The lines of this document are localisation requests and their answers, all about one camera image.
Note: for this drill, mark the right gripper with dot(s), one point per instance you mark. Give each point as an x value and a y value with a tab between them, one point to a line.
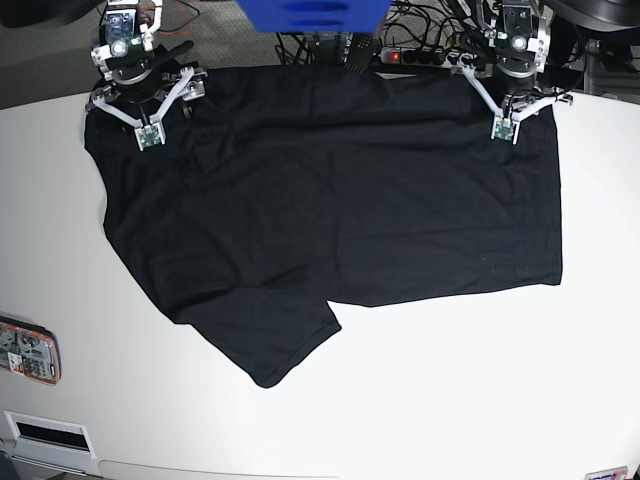
146	103

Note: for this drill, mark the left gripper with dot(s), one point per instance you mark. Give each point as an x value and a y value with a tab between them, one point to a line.
516	106

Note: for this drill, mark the black T-shirt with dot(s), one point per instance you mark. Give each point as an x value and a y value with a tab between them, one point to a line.
286	189

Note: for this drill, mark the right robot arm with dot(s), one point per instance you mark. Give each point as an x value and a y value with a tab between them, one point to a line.
141	81

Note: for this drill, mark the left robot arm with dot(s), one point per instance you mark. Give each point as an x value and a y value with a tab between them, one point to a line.
502	53

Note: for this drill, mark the white power strip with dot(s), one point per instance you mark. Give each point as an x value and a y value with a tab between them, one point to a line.
414	57

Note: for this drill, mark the black office chair base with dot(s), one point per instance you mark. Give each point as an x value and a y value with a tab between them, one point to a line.
598	15

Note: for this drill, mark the blue plastic box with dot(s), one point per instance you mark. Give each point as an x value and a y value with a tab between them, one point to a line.
291	16

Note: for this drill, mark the black power adapter brick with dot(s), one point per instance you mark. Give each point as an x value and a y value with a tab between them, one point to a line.
361	51

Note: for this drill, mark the red white sticker label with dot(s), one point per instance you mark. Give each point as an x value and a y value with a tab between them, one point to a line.
618	473

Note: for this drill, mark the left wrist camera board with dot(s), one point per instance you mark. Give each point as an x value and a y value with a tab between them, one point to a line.
506	129

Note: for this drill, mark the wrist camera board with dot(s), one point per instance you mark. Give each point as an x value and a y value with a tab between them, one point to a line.
506	129
150	135

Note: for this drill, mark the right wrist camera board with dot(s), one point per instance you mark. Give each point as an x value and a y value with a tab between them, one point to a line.
150	135

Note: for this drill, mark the aluminium frame profile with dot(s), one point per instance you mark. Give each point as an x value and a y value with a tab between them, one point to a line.
611	69

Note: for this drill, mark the white table cable grommet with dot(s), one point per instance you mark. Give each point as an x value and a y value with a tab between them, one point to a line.
30	431

